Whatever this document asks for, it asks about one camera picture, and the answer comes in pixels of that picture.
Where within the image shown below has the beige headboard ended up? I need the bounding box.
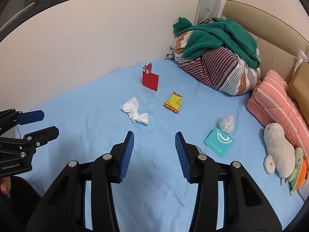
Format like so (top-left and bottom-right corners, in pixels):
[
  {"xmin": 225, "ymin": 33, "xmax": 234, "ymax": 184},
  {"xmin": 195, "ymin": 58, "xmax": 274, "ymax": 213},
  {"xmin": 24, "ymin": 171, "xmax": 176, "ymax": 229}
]
[{"xmin": 221, "ymin": 0, "xmax": 309, "ymax": 87}]

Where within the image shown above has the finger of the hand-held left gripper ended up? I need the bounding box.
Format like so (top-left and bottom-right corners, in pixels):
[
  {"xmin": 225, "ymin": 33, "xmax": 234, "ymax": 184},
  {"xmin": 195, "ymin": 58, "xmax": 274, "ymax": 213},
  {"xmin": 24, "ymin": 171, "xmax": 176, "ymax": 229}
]
[
  {"xmin": 0, "ymin": 109, "xmax": 45, "ymax": 136},
  {"xmin": 0, "ymin": 126, "xmax": 60, "ymax": 159}
]

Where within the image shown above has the pink striped pillow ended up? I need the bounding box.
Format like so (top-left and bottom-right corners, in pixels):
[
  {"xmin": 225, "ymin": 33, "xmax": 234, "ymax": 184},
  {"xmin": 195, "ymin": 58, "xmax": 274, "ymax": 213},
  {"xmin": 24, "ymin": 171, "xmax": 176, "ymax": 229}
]
[{"xmin": 246, "ymin": 70, "xmax": 309, "ymax": 165}]

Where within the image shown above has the blue bed sheet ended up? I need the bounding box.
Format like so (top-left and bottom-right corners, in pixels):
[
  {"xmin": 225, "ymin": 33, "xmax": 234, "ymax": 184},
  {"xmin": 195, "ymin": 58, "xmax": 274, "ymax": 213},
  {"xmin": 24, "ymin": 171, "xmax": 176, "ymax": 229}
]
[{"xmin": 11, "ymin": 59, "xmax": 305, "ymax": 232}]

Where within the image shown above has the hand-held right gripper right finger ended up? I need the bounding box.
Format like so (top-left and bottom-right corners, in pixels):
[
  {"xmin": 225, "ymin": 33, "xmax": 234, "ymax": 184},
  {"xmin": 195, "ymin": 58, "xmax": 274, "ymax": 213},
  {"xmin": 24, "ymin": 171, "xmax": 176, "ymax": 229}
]
[{"xmin": 175, "ymin": 131, "xmax": 283, "ymax": 232}]

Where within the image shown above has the green plush turtle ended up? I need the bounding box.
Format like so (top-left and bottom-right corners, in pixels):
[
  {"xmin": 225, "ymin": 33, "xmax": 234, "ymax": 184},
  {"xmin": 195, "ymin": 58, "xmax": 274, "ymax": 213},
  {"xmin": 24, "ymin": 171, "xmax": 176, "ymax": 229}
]
[{"xmin": 287, "ymin": 147, "xmax": 308, "ymax": 196}]

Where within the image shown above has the teal square card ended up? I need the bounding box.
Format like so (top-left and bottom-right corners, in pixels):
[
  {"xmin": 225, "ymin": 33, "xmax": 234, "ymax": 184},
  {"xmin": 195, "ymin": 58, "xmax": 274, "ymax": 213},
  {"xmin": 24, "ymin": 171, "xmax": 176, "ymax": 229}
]
[{"xmin": 203, "ymin": 127, "xmax": 235, "ymax": 158}]

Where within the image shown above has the knotted white tissue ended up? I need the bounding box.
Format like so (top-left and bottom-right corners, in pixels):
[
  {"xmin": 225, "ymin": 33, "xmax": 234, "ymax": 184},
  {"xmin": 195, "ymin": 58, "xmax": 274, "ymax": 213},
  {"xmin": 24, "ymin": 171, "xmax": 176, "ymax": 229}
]
[{"xmin": 120, "ymin": 97, "xmax": 149, "ymax": 125}]

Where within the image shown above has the red folded card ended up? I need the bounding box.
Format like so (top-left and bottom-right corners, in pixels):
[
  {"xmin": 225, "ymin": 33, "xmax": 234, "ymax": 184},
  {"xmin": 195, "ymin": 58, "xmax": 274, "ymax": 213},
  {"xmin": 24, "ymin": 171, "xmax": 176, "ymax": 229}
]
[{"xmin": 142, "ymin": 63, "xmax": 160, "ymax": 92}]

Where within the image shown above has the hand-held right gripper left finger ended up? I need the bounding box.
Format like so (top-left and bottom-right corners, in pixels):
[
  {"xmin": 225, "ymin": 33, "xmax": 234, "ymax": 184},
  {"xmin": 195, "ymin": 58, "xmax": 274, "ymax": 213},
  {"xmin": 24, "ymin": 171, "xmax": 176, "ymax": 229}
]
[{"xmin": 26, "ymin": 130, "xmax": 135, "ymax": 232}]

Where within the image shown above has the white shopping bag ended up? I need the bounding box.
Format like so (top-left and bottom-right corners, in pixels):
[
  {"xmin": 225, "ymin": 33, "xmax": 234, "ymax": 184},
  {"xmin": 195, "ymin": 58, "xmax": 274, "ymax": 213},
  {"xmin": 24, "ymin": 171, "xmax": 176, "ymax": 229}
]
[{"xmin": 293, "ymin": 49, "xmax": 309, "ymax": 78}]

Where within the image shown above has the yellow snack packet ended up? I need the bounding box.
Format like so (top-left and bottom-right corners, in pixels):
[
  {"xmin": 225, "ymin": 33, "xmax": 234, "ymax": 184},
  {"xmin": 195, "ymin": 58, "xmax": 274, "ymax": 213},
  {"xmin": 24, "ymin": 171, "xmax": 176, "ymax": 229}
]
[{"xmin": 163, "ymin": 91, "xmax": 183, "ymax": 114}]

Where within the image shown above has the person's left hand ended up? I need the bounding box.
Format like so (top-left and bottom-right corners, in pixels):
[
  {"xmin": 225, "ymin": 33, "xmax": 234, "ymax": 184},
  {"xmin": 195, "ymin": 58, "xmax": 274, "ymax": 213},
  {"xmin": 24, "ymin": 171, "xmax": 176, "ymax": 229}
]
[{"xmin": 0, "ymin": 177, "xmax": 11, "ymax": 195}]

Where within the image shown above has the striped duvet bundle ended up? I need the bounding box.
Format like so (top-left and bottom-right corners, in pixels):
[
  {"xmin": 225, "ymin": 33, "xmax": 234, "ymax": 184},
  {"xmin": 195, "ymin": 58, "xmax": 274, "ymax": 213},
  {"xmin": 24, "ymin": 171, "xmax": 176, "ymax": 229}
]
[{"xmin": 165, "ymin": 17, "xmax": 261, "ymax": 96}]

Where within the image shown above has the brown pillow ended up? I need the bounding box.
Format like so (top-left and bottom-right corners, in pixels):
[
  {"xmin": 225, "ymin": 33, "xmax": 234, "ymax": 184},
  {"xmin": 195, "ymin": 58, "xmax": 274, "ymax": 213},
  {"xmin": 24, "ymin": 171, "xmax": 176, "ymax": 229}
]
[{"xmin": 288, "ymin": 60, "xmax": 309, "ymax": 116}]

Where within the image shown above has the grey curtain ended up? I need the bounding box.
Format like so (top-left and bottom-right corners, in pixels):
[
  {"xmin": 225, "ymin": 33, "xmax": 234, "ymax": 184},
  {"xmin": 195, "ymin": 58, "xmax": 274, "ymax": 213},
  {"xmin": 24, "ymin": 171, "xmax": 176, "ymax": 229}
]
[{"xmin": 194, "ymin": 0, "xmax": 230, "ymax": 26}]

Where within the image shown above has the green towel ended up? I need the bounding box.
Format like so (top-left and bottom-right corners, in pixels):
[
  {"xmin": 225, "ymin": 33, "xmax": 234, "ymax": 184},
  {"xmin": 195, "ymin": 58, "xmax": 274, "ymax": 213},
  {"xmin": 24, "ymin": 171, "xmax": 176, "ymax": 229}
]
[{"xmin": 173, "ymin": 17, "xmax": 261, "ymax": 68}]

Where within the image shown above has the clear plastic wrap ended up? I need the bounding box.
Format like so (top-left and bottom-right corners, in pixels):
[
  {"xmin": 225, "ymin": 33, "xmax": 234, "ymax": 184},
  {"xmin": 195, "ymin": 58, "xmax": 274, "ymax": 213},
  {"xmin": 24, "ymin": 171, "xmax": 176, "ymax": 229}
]
[{"xmin": 218, "ymin": 112, "xmax": 236, "ymax": 134}]

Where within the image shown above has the grey plush seal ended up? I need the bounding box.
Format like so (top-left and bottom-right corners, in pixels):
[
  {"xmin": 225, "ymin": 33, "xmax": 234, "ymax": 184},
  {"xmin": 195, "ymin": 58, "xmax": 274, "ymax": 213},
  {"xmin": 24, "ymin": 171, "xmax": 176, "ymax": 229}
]
[{"xmin": 263, "ymin": 123, "xmax": 296, "ymax": 186}]

